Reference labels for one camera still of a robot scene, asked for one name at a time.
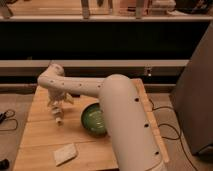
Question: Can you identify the long grey shelf rail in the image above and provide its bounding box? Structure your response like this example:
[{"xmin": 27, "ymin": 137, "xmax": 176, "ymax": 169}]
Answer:
[{"xmin": 0, "ymin": 60, "xmax": 189, "ymax": 68}]

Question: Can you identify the black cable on floor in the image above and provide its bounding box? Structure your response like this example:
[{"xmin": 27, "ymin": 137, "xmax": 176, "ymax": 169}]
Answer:
[
  {"xmin": 0, "ymin": 108, "xmax": 19, "ymax": 132},
  {"xmin": 148, "ymin": 98, "xmax": 200, "ymax": 171}
]

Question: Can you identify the grey cabinet on right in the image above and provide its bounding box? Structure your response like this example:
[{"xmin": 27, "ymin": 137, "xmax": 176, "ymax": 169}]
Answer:
[{"xmin": 170, "ymin": 21, "xmax": 213, "ymax": 155}]

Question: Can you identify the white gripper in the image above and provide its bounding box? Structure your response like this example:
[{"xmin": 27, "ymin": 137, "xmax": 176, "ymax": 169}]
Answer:
[{"xmin": 47, "ymin": 90, "xmax": 74, "ymax": 106}]

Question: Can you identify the green ceramic bowl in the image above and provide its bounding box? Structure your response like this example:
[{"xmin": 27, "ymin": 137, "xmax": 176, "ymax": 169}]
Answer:
[{"xmin": 81, "ymin": 103, "xmax": 107, "ymax": 136}]

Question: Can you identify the wooden table board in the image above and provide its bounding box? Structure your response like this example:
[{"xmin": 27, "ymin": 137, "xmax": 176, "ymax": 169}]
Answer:
[{"xmin": 12, "ymin": 77, "xmax": 170, "ymax": 171}]

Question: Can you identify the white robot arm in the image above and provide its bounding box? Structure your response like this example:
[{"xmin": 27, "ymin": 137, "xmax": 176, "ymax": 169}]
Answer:
[{"xmin": 37, "ymin": 64, "xmax": 167, "ymax": 171}]

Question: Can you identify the black object bottom left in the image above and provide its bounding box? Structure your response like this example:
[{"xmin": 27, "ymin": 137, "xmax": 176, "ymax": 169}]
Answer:
[{"xmin": 0, "ymin": 159, "xmax": 10, "ymax": 170}]

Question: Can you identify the black cable on left floor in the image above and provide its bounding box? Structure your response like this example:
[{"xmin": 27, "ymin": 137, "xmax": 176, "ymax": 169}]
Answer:
[{"xmin": 0, "ymin": 108, "xmax": 19, "ymax": 132}]

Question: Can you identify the black cable on right floor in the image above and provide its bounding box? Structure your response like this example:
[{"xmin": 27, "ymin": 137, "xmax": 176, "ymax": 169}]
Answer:
[{"xmin": 148, "ymin": 98, "xmax": 200, "ymax": 171}]

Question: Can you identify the beige sponge block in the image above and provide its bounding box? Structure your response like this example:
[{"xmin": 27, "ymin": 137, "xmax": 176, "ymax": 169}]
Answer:
[{"xmin": 53, "ymin": 143, "xmax": 78, "ymax": 166}]

